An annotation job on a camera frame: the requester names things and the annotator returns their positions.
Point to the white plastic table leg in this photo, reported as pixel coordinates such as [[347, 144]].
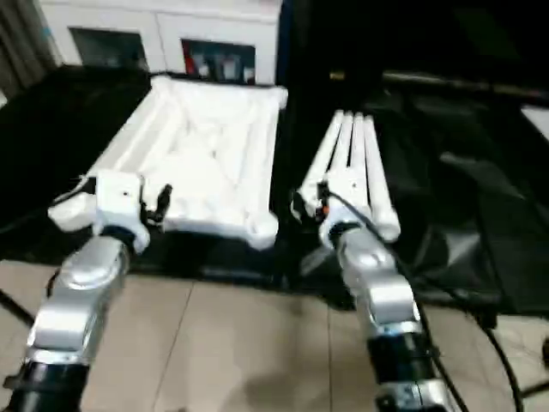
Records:
[[379, 189], [360, 171], [319, 159], [343, 129]]

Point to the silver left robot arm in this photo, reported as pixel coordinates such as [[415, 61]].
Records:
[[77, 283]]

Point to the black work mat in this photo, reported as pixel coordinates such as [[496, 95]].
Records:
[[429, 193]]

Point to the black box with yellow label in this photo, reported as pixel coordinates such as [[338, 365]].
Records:
[[326, 43]]

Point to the red package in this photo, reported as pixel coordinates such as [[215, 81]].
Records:
[[191, 56]]

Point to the white glass-door cabinet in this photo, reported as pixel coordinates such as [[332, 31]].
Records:
[[163, 26]]

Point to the white flat board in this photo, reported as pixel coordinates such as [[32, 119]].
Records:
[[536, 120]]

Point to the grey curtain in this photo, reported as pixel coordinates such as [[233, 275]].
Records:
[[21, 43]]

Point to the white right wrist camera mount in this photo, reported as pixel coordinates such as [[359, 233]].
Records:
[[339, 214]]

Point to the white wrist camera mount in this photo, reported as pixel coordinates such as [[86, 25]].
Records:
[[118, 197], [339, 214]]

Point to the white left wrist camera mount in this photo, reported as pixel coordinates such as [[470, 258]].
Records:
[[118, 197]]

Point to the dark metal rail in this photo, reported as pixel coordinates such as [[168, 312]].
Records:
[[450, 81]]

